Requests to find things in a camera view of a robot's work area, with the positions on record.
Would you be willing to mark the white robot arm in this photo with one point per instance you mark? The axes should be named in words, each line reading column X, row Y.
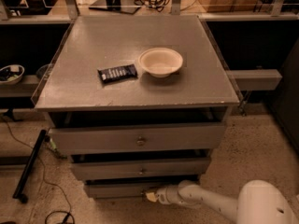
column 258, row 202

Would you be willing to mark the grey top drawer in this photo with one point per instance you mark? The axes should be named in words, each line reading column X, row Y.
column 122, row 139

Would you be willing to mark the grey bottom drawer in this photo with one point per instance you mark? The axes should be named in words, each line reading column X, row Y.
column 126, row 190

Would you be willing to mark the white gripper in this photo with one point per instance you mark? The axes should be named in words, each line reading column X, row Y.
column 163, row 194

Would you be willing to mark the grey shelf beam right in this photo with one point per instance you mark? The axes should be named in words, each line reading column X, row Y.
column 256, row 80

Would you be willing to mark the grey drawer cabinet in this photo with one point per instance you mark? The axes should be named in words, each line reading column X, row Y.
column 75, row 97

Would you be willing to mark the grey shelf beam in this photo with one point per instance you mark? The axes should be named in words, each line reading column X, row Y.
column 25, row 88
column 256, row 80

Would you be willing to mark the grey middle drawer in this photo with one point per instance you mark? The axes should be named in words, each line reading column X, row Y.
column 144, row 168

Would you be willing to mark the grey shelf beam left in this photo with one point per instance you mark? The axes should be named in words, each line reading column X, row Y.
column 25, row 88

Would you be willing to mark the black bar on floor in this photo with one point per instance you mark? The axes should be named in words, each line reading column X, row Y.
column 18, row 193

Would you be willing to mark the white paper bowl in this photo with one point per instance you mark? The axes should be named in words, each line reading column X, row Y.
column 160, row 62

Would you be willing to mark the grey drawer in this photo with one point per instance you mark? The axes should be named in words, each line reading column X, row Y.
column 122, row 139
column 126, row 190
column 144, row 168

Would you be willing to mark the white bowl with items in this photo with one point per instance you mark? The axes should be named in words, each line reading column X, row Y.
column 11, row 74

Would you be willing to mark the black monitor stand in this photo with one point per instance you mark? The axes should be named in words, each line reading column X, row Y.
column 119, row 6

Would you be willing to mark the dark snack bar wrapper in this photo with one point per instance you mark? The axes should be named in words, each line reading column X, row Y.
column 118, row 73

